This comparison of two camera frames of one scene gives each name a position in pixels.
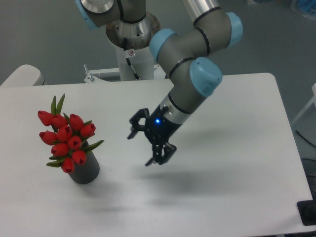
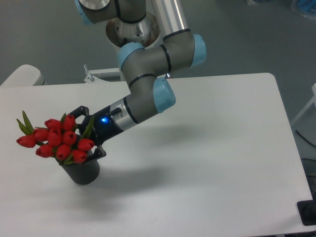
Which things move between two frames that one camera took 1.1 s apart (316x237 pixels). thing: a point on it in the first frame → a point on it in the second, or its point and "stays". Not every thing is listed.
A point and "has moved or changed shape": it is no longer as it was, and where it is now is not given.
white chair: x=25 y=75 stays
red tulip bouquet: x=68 y=138 has moved or changed shape
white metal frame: x=313 y=100 stays
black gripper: x=159 y=130 → x=103 y=128
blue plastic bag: x=307 y=5 stays
